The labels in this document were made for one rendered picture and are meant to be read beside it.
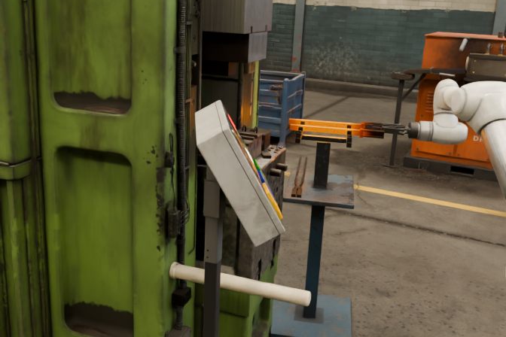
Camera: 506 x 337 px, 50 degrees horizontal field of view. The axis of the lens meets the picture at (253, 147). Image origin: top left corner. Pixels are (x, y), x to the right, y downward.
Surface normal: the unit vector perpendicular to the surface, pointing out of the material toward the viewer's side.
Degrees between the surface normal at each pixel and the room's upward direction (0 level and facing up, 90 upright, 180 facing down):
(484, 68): 90
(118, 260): 90
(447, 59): 90
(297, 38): 90
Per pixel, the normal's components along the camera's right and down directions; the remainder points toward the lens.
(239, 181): 0.11, 0.26
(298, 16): -0.43, 0.22
